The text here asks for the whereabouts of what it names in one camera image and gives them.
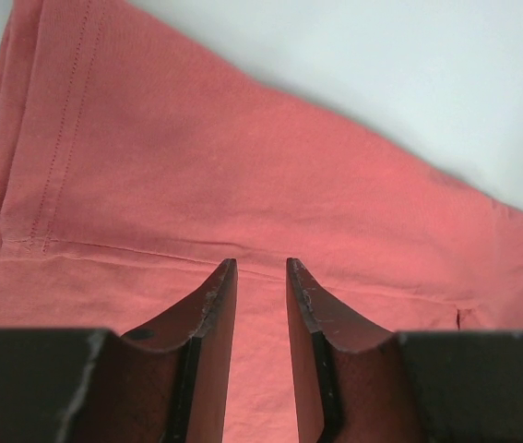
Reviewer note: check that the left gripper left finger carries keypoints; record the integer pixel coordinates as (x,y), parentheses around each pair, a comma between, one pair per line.
(167,379)

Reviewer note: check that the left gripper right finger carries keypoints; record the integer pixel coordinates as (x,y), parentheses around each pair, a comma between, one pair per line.
(350,384)

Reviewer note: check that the pink t shirt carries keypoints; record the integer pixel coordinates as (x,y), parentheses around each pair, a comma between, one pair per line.
(133,161)

